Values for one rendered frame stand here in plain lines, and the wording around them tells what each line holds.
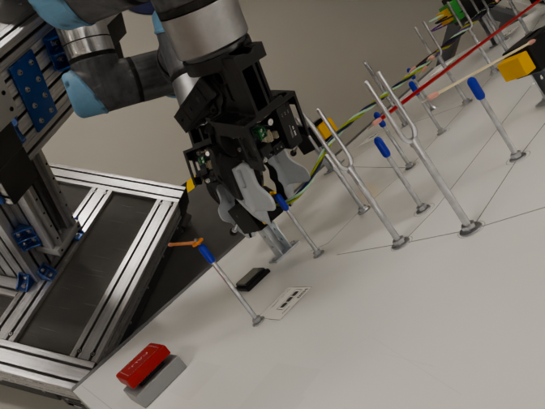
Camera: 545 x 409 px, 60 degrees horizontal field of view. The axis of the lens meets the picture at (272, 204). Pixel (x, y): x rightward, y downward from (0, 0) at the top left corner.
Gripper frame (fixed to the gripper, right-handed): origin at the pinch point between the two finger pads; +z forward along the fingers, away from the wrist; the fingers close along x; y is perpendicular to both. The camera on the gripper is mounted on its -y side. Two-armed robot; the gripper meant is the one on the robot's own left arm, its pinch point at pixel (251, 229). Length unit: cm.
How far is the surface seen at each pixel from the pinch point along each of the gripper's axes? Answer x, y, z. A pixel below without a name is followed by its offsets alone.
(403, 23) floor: 48, -285, -95
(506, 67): 37.5, 14.5, -8.5
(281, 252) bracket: 6.5, 9.2, 3.9
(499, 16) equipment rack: 56, -65, -30
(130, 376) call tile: -5.7, 29.5, 9.3
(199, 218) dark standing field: -68, -120, -6
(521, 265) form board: 30.2, 37.1, 5.6
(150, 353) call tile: -4.7, 26.6, 8.2
